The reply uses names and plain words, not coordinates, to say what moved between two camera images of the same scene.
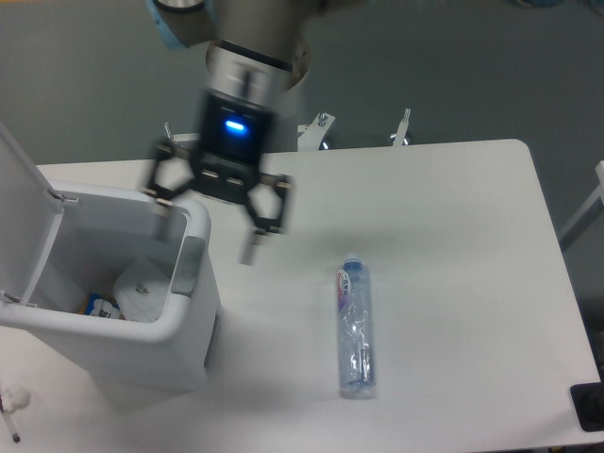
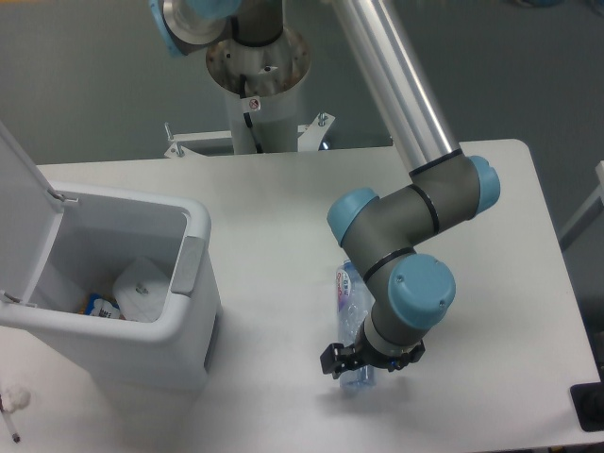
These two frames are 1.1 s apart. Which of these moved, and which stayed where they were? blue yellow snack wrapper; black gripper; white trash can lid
Moved: black gripper
Stayed: white trash can lid; blue yellow snack wrapper
